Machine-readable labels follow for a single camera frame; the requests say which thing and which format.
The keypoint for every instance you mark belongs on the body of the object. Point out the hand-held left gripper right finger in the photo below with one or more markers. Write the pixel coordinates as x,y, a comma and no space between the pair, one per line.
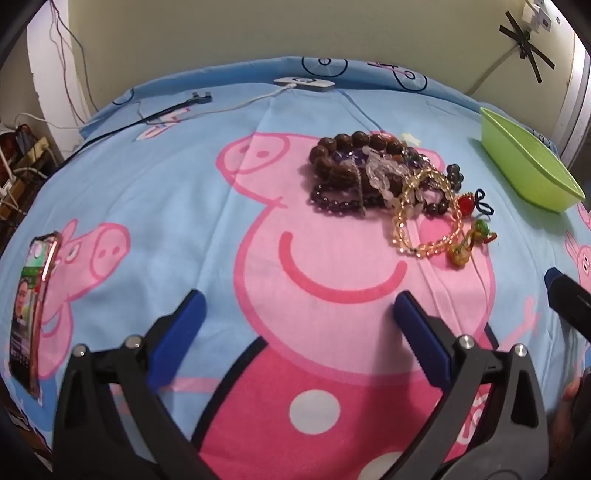
420,332

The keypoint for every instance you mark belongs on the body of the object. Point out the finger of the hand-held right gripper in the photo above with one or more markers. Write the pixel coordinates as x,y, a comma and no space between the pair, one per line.
552,278

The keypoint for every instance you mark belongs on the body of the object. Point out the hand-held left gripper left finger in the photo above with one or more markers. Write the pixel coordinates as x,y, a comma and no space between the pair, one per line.
184,323

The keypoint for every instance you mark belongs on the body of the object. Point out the green plastic basket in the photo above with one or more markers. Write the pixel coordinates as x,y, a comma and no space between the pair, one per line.
521,152

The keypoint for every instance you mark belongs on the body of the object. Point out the person's right hand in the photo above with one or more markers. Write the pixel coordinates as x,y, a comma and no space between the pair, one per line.
572,397

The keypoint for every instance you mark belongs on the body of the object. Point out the blue cartoon pig printed blanket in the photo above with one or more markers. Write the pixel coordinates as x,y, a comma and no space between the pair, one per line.
161,207

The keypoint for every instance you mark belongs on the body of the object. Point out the smartphone in pink case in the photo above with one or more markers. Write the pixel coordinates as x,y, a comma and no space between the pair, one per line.
25,314

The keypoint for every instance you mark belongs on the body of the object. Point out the black tape cross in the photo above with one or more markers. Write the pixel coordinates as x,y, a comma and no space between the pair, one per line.
524,39

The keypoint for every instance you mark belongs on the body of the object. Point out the white power bank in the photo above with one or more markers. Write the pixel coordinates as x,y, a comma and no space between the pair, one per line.
304,82

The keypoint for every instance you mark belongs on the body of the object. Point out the white window frame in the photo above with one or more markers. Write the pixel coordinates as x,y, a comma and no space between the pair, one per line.
572,92

